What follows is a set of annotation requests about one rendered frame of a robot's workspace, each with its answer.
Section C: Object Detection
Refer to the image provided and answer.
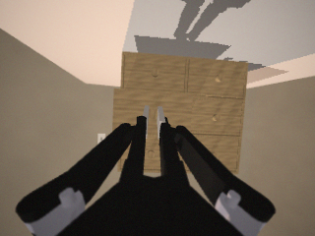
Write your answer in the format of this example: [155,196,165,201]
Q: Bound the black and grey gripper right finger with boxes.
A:
[157,106,276,236]

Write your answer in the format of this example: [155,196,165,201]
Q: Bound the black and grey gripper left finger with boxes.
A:
[16,105,150,236]

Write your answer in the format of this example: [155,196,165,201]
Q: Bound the brown wooden chest of drawers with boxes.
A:
[120,51,248,174]

